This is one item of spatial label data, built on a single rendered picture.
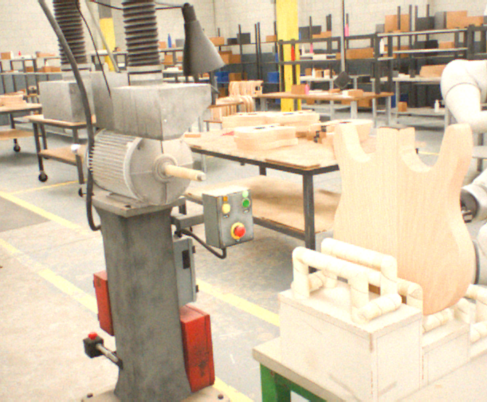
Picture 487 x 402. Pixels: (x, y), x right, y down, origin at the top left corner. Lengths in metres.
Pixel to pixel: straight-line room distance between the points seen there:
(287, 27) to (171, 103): 10.21
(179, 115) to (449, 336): 0.92
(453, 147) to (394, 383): 0.46
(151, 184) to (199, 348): 0.76
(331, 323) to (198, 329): 1.29
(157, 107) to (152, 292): 0.84
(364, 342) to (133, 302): 1.28
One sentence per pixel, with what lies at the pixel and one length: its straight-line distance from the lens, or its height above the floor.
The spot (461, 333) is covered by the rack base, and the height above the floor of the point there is 1.01.
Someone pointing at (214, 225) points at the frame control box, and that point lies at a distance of 2.28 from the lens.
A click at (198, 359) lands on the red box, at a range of 2.56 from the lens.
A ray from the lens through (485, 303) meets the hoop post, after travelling 1.56.
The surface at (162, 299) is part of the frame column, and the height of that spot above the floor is 0.73.
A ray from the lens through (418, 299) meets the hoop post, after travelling 1.35.
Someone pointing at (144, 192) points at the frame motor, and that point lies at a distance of 2.10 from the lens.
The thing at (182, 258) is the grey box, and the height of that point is 0.85.
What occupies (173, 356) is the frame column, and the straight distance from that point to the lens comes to 2.51.
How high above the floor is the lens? 1.63
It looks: 14 degrees down
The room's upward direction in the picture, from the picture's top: 4 degrees counter-clockwise
